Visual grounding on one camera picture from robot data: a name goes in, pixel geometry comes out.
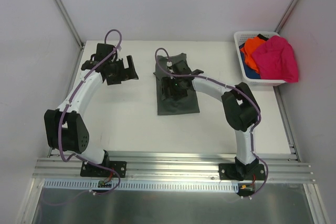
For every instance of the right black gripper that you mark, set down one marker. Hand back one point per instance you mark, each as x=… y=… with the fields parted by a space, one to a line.
x=171 y=93

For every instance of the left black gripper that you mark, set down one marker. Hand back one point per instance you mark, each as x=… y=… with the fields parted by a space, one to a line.
x=123 y=69

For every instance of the grey t shirt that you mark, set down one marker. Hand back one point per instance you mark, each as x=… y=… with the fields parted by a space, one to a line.
x=187 y=105

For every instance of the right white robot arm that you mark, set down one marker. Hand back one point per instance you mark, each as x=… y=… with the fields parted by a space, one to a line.
x=241 y=110

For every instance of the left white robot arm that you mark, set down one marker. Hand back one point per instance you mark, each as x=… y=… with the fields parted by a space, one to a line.
x=65 y=127

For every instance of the blue t shirt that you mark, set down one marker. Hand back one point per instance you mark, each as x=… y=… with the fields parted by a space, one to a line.
x=249 y=72

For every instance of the white plastic laundry basket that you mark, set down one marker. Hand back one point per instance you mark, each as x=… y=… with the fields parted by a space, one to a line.
x=240 y=38

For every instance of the orange t shirt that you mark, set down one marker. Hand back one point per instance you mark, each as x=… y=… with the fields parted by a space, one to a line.
x=249 y=47

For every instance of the pink t shirt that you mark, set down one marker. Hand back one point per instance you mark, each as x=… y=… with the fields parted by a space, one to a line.
x=276 y=60

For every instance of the left aluminium corner post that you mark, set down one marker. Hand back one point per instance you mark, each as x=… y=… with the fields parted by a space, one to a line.
x=67 y=19

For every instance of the aluminium corner post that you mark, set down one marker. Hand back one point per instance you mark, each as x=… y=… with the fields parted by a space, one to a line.
x=67 y=19
x=286 y=15

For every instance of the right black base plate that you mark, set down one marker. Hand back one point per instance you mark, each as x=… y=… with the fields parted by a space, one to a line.
x=241 y=172

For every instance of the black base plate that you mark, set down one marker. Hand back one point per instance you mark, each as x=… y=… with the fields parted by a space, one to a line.
x=241 y=172
x=89 y=170

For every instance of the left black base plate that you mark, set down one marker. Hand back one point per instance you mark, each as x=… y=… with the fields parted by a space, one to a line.
x=89 y=170

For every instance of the aluminium mounting rail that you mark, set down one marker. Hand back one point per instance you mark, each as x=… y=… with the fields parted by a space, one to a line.
x=283 y=168

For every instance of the white slotted cable duct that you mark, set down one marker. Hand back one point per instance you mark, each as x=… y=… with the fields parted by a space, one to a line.
x=140 y=185

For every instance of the right aluminium corner post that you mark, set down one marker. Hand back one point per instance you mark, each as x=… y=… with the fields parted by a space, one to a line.
x=286 y=15

